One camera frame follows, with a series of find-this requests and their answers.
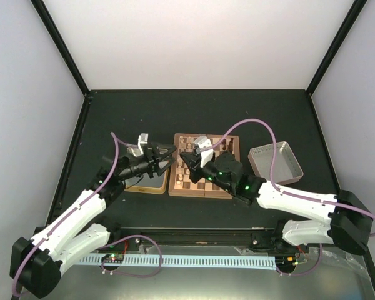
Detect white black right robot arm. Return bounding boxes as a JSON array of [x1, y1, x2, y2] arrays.
[[179, 151, 373, 255]]

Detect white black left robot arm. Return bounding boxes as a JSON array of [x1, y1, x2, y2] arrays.
[[9, 142, 176, 299]]

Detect wooden chess board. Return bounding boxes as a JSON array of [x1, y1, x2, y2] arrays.
[[168, 133, 240, 199]]

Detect dark chess rook far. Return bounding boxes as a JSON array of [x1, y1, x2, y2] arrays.
[[228, 137, 234, 151]]

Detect small electronics board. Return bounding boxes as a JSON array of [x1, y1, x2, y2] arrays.
[[101, 254, 124, 264]]

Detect yellow tin box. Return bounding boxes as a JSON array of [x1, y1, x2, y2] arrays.
[[124, 146, 170, 195]]

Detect clear plastic tray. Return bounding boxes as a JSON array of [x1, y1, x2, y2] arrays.
[[248, 141, 304, 185]]

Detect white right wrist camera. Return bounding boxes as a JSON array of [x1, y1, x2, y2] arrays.
[[193, 136, 214, 168]]

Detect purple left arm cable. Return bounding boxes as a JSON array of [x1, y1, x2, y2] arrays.
[[11, 132, 144, 298]]

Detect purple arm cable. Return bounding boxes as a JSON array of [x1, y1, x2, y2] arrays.
[[11, 132, 144, 298], [211, 118, 375, 278]]

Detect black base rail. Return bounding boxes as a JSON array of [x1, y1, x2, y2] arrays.
[[109, 227, 298, 253]]

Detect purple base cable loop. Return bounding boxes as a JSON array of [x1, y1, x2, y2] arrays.
[[100, 234, 164, 278]]

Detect white slotted cable duct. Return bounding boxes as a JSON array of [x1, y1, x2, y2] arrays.
[[77, 253, 276, 271]]

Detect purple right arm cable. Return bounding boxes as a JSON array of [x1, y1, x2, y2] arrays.
[[211, 118, 375, 278]]

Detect black frame post left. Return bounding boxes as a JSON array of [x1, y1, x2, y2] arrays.
[[31, 0, 89, 96]]

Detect black frame post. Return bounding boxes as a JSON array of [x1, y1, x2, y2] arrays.
[[31, 0, 89, 96], [306, 0, 367, 96]]

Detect black frame post right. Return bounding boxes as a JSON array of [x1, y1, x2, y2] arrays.
[[306, 0, 367, 96]]

